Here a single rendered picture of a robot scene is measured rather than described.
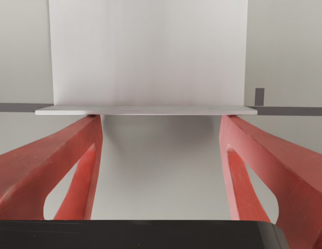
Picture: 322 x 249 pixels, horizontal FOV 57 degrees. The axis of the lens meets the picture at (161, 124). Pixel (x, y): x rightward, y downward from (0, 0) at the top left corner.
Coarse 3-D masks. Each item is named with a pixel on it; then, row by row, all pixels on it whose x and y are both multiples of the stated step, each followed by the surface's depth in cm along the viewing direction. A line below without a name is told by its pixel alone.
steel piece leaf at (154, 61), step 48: (48, 0) 13; (96, 0) 13; (144, 0) 13; (192, 0) 13; (240, 0) 13; (96, 48) 13; (144, 48) 13; (192, 48) 13; (240, 48) 13; (96, 96) 13; (144, 96) 13; (192, 96) 13; (240, 96) 13
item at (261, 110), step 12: (0, 108) 14; (12, 108) 14; (24, 108) 14; (36, 108) 14; (252, 108) 14; (264, 108) 14; (276, 108) 14; (288, 108) 14; (300, 108) 14; (312, 108) 13
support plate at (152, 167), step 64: (0, 0) 13; (256, 0) 13; (320, 0) 13; (0, 64) 13; (256, 64) 13; (320, 64) 13; (0, 128) 14; (128, 128) 14; (192, 128) 14; (320, 128) 14; (64, 192) 14; (128, 192) 14; (192, 192) 14; (256, 192) 14
